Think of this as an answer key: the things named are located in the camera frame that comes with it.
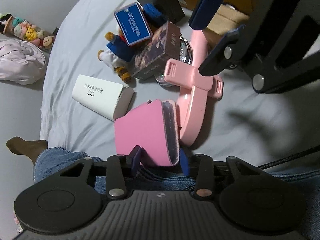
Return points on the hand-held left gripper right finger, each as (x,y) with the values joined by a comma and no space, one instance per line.
(184,163)

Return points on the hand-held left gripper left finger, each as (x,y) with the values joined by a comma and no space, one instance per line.
(136,161)

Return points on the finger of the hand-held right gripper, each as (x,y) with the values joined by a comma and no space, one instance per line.
(207,7)
(220,55)

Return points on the pink wallet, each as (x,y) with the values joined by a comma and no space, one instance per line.
(142,130)

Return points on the glass jar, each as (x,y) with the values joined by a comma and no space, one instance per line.
(186,52)

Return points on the pink selfie stick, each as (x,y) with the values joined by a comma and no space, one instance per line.
(192,100)

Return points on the purple printed box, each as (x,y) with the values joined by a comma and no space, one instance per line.
(155,52)

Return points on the brown bear plush blue outfit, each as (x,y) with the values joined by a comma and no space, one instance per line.
(120,50)

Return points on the gold cardboard box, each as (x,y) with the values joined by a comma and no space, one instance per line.
(225,22)

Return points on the black box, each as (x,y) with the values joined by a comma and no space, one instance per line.
(165,2)

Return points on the white long box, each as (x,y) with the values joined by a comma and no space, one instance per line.
(97,95)

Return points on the person's left leg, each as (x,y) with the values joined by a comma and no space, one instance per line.
(55,160)

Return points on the small black object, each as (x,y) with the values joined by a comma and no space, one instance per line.
(55,31)

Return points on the pink bundled duvet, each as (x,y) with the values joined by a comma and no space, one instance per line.
(20,60)

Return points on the row of small plush toys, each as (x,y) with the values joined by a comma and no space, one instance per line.
(27,32)

